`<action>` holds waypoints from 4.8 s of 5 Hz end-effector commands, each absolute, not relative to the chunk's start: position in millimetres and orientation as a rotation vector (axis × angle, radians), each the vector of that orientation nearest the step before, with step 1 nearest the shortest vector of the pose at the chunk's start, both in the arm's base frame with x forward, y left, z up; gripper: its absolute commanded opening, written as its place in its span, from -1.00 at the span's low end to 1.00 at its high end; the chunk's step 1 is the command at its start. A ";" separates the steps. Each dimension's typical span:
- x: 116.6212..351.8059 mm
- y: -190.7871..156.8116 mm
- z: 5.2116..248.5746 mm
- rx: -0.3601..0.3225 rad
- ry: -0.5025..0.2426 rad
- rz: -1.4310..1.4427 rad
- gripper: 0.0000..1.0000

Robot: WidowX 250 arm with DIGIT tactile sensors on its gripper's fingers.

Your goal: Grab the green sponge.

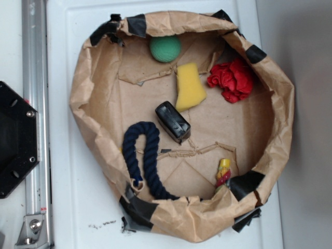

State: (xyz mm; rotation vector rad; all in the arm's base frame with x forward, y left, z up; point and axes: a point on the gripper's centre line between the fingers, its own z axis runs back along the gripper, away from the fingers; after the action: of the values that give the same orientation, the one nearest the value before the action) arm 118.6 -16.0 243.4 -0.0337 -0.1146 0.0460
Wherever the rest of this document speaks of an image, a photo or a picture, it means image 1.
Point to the yellow sponge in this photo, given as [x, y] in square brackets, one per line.
[189, 87]

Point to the green round sponge ball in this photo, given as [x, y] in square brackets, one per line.
[165, 49]

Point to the black taped block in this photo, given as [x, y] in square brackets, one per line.
[173, 122]

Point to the aluminium extrusion rail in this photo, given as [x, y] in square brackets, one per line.
[35, 90]

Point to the red crumpled cloth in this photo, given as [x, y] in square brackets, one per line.
[235, 78]

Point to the metal corner bracket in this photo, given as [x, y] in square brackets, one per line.
[33, 233]

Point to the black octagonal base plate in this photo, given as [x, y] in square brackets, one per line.
[19, 144]

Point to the brown paper bin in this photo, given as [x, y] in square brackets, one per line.
[118, 82]

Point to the multicolour braided rope toy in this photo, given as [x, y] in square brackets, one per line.
[223, 174]

